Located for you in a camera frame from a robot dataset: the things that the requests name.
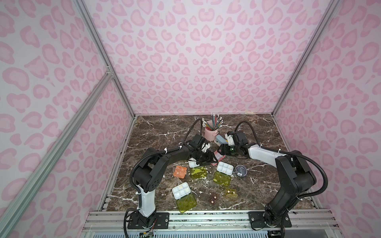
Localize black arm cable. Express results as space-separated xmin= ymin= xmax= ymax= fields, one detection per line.
xmin=234 ymin=120 xmax=328 ymax=238
xmin=123 ymin=118 xmax=204 ymax=238

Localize small orange pillbox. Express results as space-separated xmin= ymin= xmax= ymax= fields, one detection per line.
xmin=173 ymin=166 xmax=188 ymax=179

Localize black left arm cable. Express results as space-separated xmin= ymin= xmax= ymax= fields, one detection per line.
xmin=123 ymin=118 xmax=204 ymax=238

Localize small dark red pillbox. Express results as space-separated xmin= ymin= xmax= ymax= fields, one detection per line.
xmin=209 ymin=193 xmax=219 ymax=205

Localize pink pencil cup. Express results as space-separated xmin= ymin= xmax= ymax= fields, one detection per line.
xmin=204 ymin=120 xmax=219 ymax=141

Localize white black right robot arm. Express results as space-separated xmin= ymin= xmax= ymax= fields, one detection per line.
xmin=218 ymin=144 xmax=321 ymax=227

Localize pencils in cup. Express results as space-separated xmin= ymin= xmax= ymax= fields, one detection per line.
xmin=202 ymin=113 xmax=223 ymax=131

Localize pink red rectangular pillbox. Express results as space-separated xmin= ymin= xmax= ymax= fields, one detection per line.
xmin=211 ymin=151 xmax=226 ymax=166

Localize grey blue stapler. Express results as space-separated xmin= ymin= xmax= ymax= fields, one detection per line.
xmin=214 ymin=134 xmax=229 ymax=146

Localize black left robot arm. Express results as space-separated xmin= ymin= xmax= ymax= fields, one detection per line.
xmin=130 ymin=134 xmax=218 ymax=218

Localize green pillbox front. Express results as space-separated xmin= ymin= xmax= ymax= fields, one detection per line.
xmin=172 ymin=182 xmax=197 ymax=213

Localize small yellow pillbox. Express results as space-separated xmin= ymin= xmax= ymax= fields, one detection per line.
xmin=225 ymin=188 xmax=238 ymax=198

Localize green pillbox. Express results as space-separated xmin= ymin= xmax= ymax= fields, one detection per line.
xmin=188 ymin=158 xmax=207 ymax=179
xmin=213 ymin=162 xmax=234 ymax=187
xmin=172 ymin=182 xmax=197 ymax=213

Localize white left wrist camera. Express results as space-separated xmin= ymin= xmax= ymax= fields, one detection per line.
xmin=201 ymin=143 xmax=210 ymax=153

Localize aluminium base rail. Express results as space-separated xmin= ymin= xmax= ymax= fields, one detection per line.
xmin=80 ymin=209 xmax=343 ymax=238

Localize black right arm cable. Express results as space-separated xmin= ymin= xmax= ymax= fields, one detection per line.
xmin=234 ymin=120 xmax=328 ymax=238

